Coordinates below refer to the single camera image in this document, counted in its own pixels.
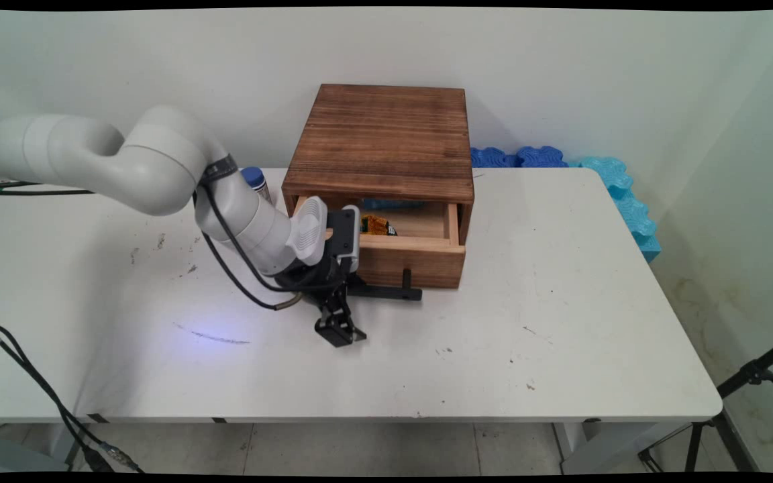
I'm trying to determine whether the black tripod stand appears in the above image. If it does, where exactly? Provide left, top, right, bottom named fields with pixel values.
left=638, top=333, right=773, bottom=474

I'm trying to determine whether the brown wooden drawer cabinet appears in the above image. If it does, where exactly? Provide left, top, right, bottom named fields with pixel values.
left=281, top=84, right=475, bottom=289

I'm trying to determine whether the bottle with blue cap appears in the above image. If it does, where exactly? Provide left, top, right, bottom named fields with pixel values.
left=240, top=167, right=272, bottom=205

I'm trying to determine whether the dark blue foam mat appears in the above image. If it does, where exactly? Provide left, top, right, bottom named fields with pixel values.
left=471, top=146, right=519, bottom=168
left=516, top=146, right=569, bottom=168

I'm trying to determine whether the orange snack packet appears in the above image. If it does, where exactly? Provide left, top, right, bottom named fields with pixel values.
left=360, top=215, right=399, bottom=237

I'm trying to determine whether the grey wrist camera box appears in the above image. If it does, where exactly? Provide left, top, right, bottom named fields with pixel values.
left=326, top=205, right=361, bottom=273

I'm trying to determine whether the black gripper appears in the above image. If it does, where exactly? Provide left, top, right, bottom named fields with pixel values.
left=278, top=258, right=367, bottom=347

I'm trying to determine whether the black strap on arm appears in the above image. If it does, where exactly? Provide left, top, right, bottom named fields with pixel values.
left=201, top=155, right=239, bottom=186

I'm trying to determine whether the blue packet in drawer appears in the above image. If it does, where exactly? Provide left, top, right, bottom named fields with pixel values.
left=362, top=199, right=425, bottom=211

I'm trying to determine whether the black robot wrist cable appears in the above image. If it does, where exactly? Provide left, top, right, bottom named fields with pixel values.
left=192, top=181, right=347, bottom=311

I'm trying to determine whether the cyan foam mat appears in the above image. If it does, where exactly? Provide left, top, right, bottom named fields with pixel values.
left=568, top=156, right=662, bottom=262

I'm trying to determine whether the light wooden drawer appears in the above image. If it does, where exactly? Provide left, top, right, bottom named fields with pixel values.
left=293, top=196, right=466, bottom=289

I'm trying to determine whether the black bar drawer handle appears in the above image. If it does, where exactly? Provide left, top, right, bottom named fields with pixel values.
left=346, top=268, right=423, bottom=301

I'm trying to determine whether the white table leg frame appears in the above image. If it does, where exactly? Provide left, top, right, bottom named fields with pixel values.
left=553, top=421, right=696, bottom=474

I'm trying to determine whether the black cable on table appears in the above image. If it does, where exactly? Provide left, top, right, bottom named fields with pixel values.
left=0, top=181, right=96, bottom=197

